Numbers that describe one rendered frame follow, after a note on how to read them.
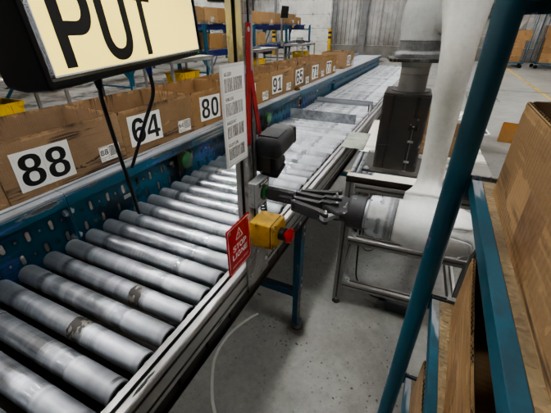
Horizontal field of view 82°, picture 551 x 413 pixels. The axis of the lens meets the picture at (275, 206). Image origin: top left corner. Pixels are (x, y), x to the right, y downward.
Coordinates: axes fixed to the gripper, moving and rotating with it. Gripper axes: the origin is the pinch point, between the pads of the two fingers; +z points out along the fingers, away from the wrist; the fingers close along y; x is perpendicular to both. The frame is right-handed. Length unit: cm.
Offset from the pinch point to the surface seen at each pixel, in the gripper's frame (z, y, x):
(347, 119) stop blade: 19, -148, 18
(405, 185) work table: -26, -65, 21
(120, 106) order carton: 96, -40, -4
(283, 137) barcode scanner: 1.5, -4.2, -12.9
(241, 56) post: 8.0, 2.0, -30.0
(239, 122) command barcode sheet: 7.0, 5.6, -18.0
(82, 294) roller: 37, 31, 20
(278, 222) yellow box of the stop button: 0.4, 0.5, 7.6
